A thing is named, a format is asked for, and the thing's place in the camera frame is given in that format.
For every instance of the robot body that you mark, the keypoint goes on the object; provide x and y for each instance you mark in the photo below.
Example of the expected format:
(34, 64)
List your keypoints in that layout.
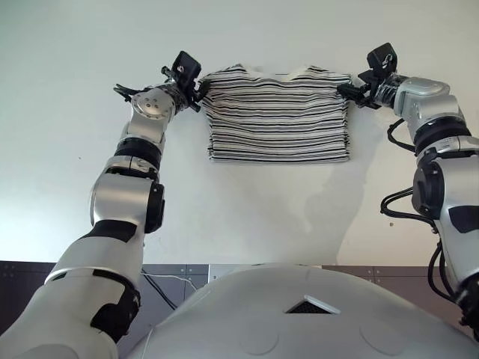
(307, 321)

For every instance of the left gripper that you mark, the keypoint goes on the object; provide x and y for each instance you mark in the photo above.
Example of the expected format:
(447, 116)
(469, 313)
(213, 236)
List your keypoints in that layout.
(187, 98)

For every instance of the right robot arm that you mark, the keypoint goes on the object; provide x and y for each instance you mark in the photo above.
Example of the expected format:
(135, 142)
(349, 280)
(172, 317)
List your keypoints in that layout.
(438, 108)

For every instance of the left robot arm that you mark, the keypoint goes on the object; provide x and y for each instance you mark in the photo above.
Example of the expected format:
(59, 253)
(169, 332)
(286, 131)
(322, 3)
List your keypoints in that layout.
(112, 194)

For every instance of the black and white striped T-shirt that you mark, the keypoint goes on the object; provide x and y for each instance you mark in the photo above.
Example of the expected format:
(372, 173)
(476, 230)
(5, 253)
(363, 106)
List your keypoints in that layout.
(277, 116)

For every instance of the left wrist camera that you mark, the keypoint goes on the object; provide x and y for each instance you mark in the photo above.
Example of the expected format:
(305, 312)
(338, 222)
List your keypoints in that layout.
(187, 69)

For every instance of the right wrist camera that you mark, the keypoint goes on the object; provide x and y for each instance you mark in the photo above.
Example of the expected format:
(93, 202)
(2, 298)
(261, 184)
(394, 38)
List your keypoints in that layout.
(382, 59)

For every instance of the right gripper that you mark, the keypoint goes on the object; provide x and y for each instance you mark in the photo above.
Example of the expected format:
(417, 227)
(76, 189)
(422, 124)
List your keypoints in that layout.
(372, 91)

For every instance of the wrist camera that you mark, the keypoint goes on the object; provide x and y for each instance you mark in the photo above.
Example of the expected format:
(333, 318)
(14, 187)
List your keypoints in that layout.
(187, 69)
(382, 59)

